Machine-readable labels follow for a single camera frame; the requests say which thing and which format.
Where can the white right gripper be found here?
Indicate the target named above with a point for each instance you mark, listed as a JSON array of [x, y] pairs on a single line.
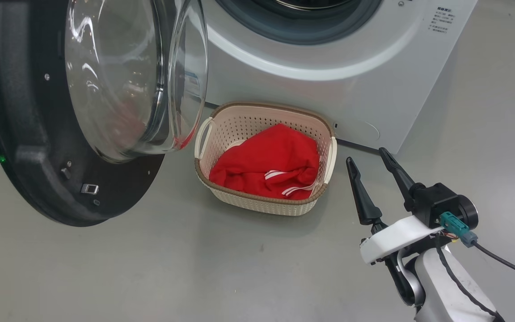
[[391, 237]]

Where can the black glass washing machine door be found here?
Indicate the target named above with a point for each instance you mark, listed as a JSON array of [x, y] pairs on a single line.
[[25, 134]]

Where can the red garment with white stripes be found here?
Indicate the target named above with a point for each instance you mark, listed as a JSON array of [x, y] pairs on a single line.
[[262, 156]]

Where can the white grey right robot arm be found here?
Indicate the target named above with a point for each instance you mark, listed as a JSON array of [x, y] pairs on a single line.
[[445, 295]]

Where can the cream perforated laundry basket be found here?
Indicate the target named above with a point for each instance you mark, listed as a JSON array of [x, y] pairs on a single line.
[[262, 203]]

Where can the grey rubber door gasket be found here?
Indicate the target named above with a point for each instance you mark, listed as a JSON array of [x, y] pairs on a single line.
[[239, 22]]

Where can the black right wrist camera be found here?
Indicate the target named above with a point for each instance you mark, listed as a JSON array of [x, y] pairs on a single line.
[[438, 201]]

